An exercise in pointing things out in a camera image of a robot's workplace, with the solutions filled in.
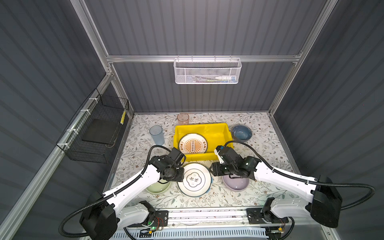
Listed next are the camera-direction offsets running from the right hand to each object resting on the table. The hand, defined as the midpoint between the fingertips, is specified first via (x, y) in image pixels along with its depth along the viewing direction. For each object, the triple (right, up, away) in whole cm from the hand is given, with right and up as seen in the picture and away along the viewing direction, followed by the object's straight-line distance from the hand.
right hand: (213, 170), depth 79 cm
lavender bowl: (+13, -9, +3) cm, 16 cm away
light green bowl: (-31, -11, +3) cm, 33 cm away
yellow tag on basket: (-50, +27, +3) cm, 57 cm away
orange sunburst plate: (-11, +12, +22) cm, 27 cm away
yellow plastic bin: (+6, +18, +26) cm, 32 cm away
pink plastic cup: (-19, +29, +28) cm, 44 cm away
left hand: (-18, -4, 0) cm, 18 cm away
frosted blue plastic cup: (-35, +20, +19) cm, 45 cm away
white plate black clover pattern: (-8, -7, +5) cm, 12 cm away
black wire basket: (-61, +19, -6) cm, 64 cm away
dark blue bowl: (+23, +19, +26) cm, 40 cm away
